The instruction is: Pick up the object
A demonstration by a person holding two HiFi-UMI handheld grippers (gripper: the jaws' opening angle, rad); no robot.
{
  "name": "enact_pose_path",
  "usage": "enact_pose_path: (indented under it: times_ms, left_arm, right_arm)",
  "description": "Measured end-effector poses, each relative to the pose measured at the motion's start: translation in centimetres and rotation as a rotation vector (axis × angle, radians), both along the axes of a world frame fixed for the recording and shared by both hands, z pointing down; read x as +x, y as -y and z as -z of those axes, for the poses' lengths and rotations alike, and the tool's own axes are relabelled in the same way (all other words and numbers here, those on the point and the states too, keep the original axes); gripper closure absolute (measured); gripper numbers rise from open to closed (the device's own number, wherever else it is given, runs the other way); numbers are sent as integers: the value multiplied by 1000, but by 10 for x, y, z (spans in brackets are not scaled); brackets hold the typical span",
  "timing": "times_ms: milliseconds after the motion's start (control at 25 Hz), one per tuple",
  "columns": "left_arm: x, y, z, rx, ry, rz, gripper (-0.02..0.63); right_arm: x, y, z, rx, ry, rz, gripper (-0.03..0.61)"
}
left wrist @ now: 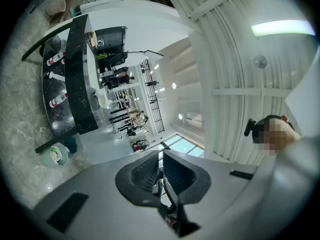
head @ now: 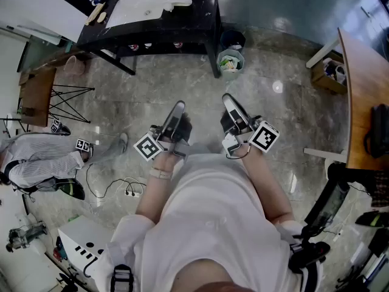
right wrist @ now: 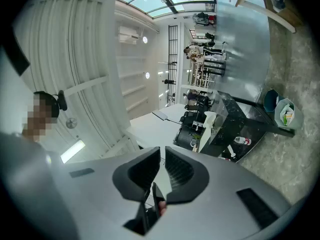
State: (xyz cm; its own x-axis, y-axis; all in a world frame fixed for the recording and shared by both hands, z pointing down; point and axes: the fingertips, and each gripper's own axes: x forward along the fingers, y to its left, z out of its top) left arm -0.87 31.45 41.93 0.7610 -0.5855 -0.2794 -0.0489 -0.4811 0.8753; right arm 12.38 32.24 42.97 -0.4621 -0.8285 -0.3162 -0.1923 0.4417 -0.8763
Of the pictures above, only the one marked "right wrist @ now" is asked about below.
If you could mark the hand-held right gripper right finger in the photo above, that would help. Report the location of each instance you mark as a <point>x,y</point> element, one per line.
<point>187,179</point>

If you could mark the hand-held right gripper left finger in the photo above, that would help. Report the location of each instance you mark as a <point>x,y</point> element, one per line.
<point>135,176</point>

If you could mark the person's right hand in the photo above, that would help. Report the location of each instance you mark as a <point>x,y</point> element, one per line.
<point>163,207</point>

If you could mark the black mesh office chair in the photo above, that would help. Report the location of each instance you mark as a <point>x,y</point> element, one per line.
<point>186,135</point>

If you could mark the white table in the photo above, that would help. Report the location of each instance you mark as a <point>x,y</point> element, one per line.
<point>157,131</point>

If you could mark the clear water bottle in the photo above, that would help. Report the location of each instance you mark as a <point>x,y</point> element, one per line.
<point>243,141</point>

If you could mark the long ceiling light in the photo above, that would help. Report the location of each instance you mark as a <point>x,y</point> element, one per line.
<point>72,151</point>

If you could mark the black marble counter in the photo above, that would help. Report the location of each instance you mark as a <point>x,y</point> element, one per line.
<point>240,124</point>

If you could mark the person's head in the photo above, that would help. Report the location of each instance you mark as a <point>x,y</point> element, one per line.
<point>40,119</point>

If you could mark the dark teal waste bin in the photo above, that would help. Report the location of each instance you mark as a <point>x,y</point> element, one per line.
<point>270,101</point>

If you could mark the person's white shirt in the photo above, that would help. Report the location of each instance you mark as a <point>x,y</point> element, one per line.
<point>20,174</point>

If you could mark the black metal gate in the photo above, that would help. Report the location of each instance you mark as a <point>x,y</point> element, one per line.
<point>172,64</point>

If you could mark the pale waste bin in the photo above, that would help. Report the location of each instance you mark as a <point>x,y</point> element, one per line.
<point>287,116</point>

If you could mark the white air conditioner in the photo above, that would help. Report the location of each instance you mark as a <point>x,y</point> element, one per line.
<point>128,35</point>

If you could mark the curved wooden desk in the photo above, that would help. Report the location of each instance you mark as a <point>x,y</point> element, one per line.
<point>280,9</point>

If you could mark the black head-worn camera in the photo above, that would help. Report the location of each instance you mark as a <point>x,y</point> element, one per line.
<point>62,101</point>

